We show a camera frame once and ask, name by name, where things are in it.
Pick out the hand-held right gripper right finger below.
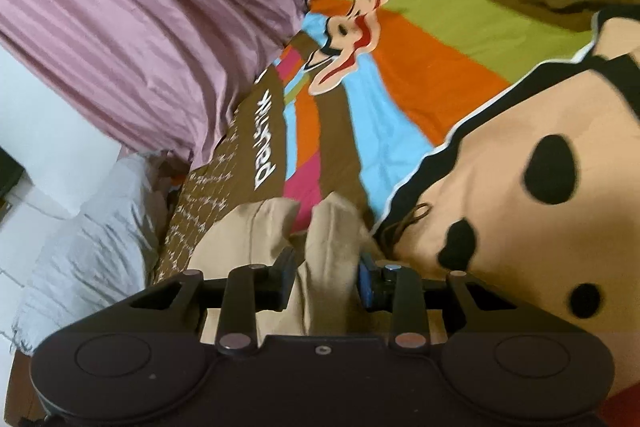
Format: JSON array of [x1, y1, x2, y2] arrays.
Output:
[[358, 253, 597, 354]]

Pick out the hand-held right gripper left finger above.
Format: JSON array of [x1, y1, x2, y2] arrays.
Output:
[[50, 248, 297, 354]]

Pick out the beige hoodie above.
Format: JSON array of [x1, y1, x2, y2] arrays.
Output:
[[187, 192, 436, 343]]

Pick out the light blue pillow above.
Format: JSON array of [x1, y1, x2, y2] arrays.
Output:
[[10, 154, 168, 353]]

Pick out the colourful printed bedsheet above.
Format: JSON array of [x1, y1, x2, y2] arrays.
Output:
[[150, 0, 640, 427]]

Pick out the pink satin cloth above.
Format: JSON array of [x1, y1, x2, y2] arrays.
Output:
[[0, 0, 351, 170]]

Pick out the black object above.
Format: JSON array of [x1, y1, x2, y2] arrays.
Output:
[[0, 146, 24, 204]]

